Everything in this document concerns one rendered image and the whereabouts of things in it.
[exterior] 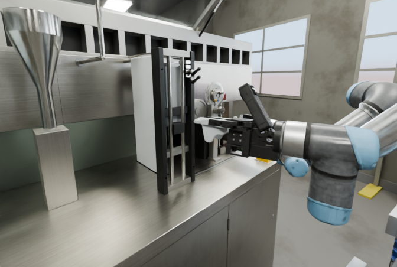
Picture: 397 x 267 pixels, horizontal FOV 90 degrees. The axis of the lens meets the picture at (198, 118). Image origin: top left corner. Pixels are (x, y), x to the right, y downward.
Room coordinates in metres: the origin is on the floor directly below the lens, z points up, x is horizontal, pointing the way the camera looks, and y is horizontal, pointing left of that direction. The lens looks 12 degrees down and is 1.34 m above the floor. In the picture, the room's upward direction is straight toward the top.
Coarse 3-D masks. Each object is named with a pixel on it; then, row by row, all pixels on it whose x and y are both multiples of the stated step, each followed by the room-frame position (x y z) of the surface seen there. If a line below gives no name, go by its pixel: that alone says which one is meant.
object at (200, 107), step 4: (196, 100) 0.98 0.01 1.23; (200, 100) 1.00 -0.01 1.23; (196, 104) 0.99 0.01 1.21; (200, 104) 1.01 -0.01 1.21; (204, 104) 1.03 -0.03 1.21; (196, 108) 0.99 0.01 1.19; (200, 108) 1.00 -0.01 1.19; (204, 108) 1.03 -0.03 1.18; (196, 112) 0.98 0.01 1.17; (200, 112) 1.01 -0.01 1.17; (204, 112) 1.03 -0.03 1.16; (196, 116) 0.99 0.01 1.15; (200, 116) 1.01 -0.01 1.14; (204, 116) 1.02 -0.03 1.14
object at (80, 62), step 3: (93, 57) 0.79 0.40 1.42; (96, 57) 0.75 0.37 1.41; (99, 57) 0.73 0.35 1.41; (102, 57) 0.72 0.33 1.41; (105, 57) 0.73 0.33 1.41; (78, 60) 0.92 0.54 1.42; (81, 60) 0.90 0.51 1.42; (84, 60) 0.86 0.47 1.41; (87, 60) 0.83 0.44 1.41; (90, 60) 0.80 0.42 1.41; (93, 60) 0.78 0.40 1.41; (96, 60) 0.76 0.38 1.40; (99, 60) 0.75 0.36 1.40; (78, 63) 0.92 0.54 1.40; (81, 63) 0.91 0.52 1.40; (84, 63) 0.89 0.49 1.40; (81, 66) 0.93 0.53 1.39
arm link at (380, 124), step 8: (384, 112) 0.43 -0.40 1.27; (392, 112) 0.41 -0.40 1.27; (376, 120) 0.42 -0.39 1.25; (384, 120) 0.41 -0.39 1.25; (392, 120) 0.40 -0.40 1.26; (368, 128) 0.43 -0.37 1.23; (376, 128) 0.41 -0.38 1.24; (384, 128) 0.40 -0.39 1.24; (392, 128) 0.39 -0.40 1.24; (384, 136) 0.40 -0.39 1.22; (392, 136) 0.39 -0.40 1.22; (384, 144) 0.40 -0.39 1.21; (392, 144) 0.39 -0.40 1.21; (384, 152) 0.40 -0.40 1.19
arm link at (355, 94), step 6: (354, 84) 0.85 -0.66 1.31; (360, 84) 0.81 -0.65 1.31; (366, 84) 0.78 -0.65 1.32; (372, 84) 0.75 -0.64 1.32; (348, 90) 0.86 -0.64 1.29; (354, 90) 0.81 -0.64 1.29; (360, 90) 0.78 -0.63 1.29; (366, 90) 0.75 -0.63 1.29; (348, 96) 0.85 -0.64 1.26; (354, 96) 0.80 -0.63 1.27; (360, 96) 0.77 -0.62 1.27; (348, 102) 0.86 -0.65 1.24; (354, 102) 0.81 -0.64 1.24; (360, 102) 0.77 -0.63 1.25
